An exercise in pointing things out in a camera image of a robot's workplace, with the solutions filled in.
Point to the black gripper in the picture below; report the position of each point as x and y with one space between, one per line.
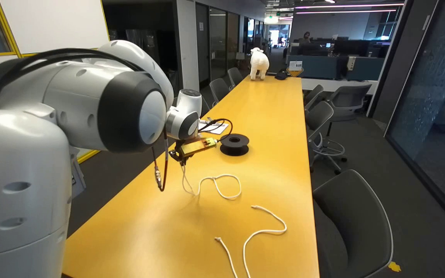
177 148

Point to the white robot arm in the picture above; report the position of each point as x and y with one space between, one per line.
77 102

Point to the black spool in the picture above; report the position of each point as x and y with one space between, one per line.
227 147

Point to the black office chair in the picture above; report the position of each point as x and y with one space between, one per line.
350 99
353 226
312 94
318 121
218 88
233 76

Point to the small black flat object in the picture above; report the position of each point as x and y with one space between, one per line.
281 76

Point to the gray desk box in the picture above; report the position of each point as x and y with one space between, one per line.
295 67

